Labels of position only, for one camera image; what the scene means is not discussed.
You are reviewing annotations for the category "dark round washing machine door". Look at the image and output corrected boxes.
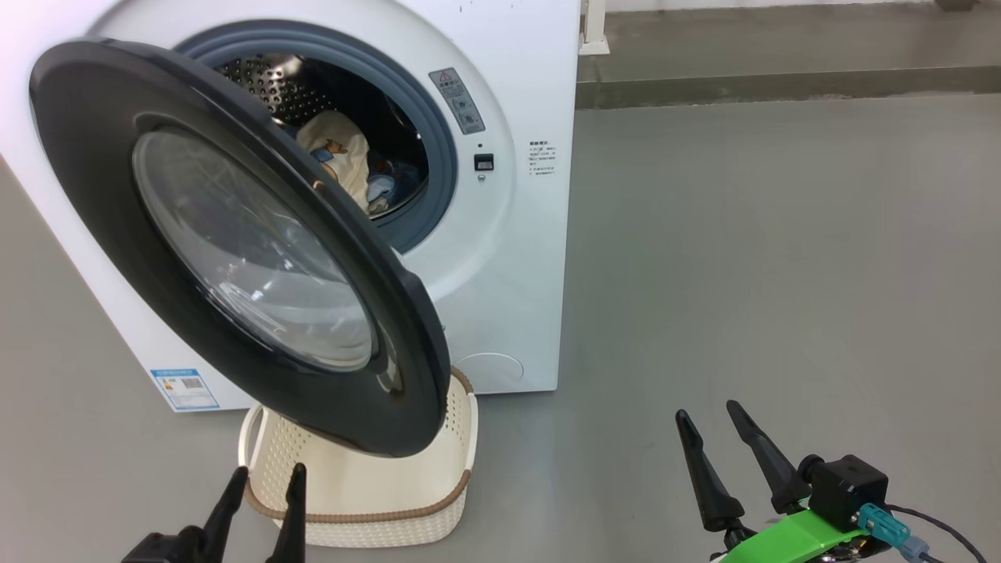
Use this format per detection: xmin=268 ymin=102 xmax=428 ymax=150
xmin=28 ymin=36 xmax=453 ymax=459

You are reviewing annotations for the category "blue energy label sticker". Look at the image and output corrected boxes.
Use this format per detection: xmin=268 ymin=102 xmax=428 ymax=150
xmin=149 ymin=367 xmax=222 ymax=412

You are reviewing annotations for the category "white washing machine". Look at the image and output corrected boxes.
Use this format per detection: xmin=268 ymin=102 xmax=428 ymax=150
xmin=0 ymin=0 xmax=584 ymax=413

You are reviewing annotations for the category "cream cartoon print garment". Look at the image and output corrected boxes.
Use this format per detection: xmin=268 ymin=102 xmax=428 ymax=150
xmin=295 ymin=109 xmax=371 ymax=214

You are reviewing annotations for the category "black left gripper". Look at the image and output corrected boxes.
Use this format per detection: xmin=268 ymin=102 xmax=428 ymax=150
xmin=120 ymin=463 xmax=308 ymax=563

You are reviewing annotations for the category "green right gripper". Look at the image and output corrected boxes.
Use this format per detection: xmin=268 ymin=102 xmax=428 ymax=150
xmin=674 ymin=400 xmax=870 ymax=563

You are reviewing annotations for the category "black cable teal connector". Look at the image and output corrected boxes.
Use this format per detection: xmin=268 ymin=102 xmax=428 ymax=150
xmin=857 ymin=502 xmax=991 ymax=563

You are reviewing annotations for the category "cream perforated laundry basket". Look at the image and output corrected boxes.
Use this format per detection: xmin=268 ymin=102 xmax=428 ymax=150
xmin=238 ymin=365 xmax=480 ymax=549

